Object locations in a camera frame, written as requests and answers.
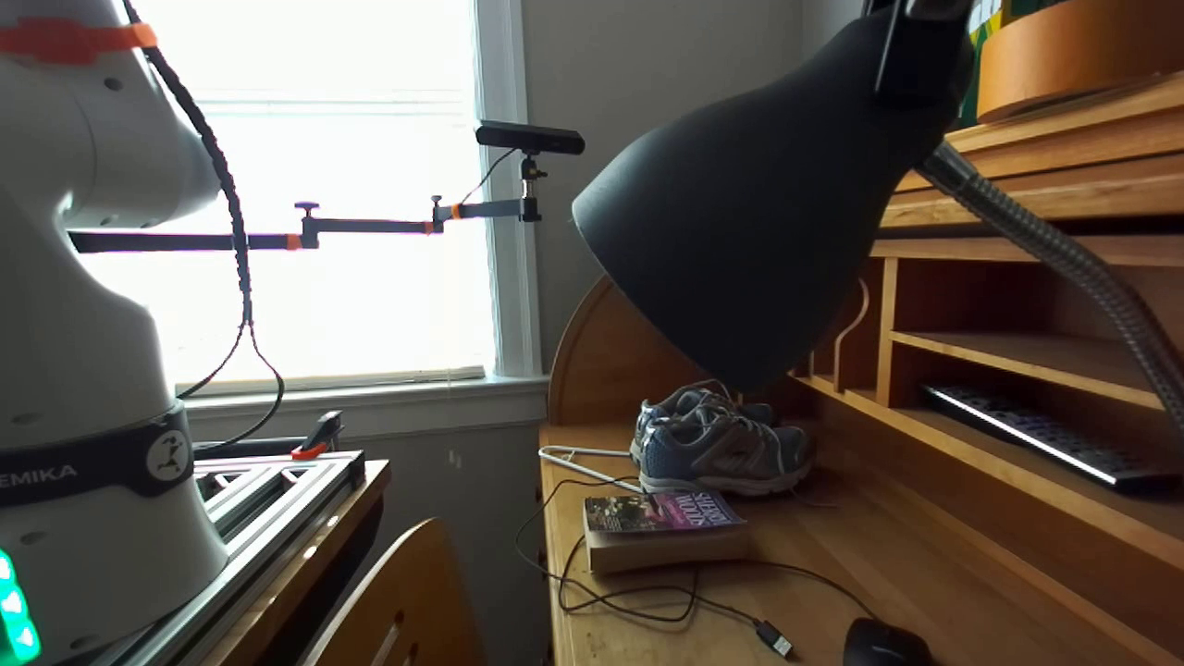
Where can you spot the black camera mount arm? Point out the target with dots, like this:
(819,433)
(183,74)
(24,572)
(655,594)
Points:
(371,227)

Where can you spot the black keyboard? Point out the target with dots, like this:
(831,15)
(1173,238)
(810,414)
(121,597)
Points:
(1048,436)

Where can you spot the black computer mouse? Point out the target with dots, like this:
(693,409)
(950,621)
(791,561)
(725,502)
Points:
(884,645)

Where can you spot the round wooden box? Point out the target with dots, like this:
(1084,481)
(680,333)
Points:
(1084,43)

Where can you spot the black stereo camera bar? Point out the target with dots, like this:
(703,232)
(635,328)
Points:
(532,139)

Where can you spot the aluminium frame robot table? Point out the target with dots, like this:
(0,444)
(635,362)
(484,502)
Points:
(263,529)

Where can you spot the white franka robot arm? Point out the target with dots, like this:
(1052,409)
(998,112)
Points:
(86,372)

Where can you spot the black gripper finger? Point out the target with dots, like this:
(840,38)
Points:
(925,48)

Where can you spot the grey blue running shoe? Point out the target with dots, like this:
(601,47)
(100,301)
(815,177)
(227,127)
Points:
(741,402)
(723,449)

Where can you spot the wooden chair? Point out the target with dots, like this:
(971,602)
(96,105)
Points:
(407,604)

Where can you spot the purple paperback book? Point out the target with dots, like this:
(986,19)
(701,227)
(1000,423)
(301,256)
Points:
(669,523)

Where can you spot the wooden roll-top desk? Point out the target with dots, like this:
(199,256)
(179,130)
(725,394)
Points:
(986,555)

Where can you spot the black red clamp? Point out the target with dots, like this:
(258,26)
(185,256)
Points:
(323,433)

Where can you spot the grey gooseneck desk lamp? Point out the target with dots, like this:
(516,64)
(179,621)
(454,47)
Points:
(752,235)

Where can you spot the white window frame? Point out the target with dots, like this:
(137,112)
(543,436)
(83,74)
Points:
(512,186)

